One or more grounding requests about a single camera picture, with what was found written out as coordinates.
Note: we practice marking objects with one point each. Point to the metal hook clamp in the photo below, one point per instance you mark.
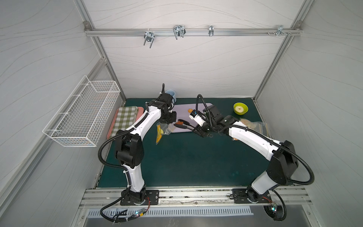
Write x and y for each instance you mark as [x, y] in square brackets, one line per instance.
[179, 31]
[149, 37]
[279, 32]

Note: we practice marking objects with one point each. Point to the metal hook small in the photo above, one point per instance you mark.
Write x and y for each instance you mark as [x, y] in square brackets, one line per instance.
[211, 30]

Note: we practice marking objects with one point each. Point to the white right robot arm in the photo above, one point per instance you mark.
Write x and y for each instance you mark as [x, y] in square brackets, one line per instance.
[283, 160]

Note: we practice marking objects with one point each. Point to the metal hook clamp right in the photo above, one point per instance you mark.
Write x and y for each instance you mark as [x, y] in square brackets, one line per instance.
[279, 32]

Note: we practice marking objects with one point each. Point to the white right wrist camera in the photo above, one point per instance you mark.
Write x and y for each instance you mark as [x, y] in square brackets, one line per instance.
[197, 118]

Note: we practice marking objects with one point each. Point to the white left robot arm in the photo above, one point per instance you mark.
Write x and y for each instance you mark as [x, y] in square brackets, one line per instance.
[130, 152]

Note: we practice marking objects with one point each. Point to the light blue ceramic mug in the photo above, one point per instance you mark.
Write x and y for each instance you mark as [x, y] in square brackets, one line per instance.
[173, 94]

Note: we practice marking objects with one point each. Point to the metal hook clamp left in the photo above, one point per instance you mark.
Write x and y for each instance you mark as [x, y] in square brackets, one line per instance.
[149, 37]

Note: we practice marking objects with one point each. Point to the metal hook clamp middle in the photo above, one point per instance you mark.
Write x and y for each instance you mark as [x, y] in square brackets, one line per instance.
[179, 31]

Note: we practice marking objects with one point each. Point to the lavender plastic tray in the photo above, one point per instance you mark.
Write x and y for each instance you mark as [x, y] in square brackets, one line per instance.
[183, 113]

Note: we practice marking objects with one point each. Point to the aluminium top rail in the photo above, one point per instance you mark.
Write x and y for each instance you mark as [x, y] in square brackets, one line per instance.
[190, 32]

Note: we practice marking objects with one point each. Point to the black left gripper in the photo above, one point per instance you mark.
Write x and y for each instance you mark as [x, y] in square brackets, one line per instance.
[168, 117]

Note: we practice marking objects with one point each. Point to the pink tray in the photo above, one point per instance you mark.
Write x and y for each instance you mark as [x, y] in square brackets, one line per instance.
[141, 112]

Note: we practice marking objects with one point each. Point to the white wire basket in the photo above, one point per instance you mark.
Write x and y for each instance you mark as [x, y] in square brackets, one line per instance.
[81, 119]

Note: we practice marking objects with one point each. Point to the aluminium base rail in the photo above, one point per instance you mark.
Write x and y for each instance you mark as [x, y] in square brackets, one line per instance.
[194, 196]

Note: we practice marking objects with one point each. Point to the clear zip bag with duck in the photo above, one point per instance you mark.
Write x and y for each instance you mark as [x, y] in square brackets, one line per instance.
[162, 129]

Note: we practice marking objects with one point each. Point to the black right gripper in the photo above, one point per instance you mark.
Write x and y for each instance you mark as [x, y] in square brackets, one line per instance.
[203, 130]

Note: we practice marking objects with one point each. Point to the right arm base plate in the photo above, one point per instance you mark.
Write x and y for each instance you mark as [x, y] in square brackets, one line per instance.
[241, 195]

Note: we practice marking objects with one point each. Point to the green plastic bowl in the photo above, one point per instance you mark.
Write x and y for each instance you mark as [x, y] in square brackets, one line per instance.
[243, 105]

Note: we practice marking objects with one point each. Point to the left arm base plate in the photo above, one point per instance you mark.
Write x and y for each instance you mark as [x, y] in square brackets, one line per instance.
[150, 197]

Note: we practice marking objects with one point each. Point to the white vent strip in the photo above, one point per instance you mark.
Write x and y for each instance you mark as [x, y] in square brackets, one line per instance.
[225, 211]

